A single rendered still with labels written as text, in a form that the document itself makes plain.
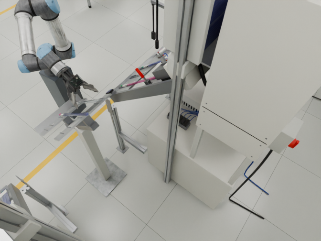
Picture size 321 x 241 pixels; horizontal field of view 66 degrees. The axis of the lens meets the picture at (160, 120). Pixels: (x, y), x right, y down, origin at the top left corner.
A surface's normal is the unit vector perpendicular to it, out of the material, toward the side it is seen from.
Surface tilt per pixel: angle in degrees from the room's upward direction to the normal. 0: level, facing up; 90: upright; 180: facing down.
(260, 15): 90
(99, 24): 0
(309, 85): 90
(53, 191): 0
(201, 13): 90
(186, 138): 0
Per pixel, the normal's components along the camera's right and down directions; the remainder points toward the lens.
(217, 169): 0.02, -0.53
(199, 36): -0.61, 0.66
